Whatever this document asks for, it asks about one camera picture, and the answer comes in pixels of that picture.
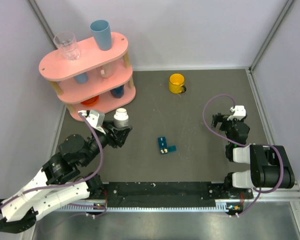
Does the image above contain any white pill bottle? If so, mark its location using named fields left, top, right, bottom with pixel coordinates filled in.
left=113, top=108, right=129, bottom=128

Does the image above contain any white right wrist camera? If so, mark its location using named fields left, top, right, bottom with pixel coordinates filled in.
left=227, top=105, right=247, bottom=121

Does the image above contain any light blue plastic tumbler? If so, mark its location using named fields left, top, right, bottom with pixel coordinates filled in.
left=90, top=19, right=112, bottom=51

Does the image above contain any orange plastic bowl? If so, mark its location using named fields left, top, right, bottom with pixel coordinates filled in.
left=81, top=95, right=100, bottom=107

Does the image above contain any teal pill organizer box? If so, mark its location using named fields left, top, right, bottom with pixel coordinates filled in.
left=157, top=136, right=177, bottom=155

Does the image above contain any pink three-tier wooden shelf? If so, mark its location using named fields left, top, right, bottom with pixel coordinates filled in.
left=38, top=32, right=136, bottom=121

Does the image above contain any yellow mug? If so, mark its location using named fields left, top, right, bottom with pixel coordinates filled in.
left=169, top=73, right=187, bottom=94

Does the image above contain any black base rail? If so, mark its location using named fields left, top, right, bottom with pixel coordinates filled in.
left=105, top=181, right=254, bottom=208

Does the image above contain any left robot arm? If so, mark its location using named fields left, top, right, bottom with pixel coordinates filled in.
left=0, top=120, right=133, bottom=234

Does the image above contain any dark blue faceted cup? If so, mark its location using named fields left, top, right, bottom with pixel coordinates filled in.
left=110, top=85, right=125, bottom=99

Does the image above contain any small light blue cup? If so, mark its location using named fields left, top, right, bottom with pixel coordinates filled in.
left=74, top=72, right=89, bottom=84

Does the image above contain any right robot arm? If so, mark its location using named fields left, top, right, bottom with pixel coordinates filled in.
left=211, top=113, right=295, bottom=198

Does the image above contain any clear drinking glass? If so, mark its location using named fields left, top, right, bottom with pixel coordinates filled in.
left=53, top=31, right=81, bottom=61

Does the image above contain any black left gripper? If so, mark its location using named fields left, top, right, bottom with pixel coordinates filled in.
left=81, top=120, right=133, bottom=167

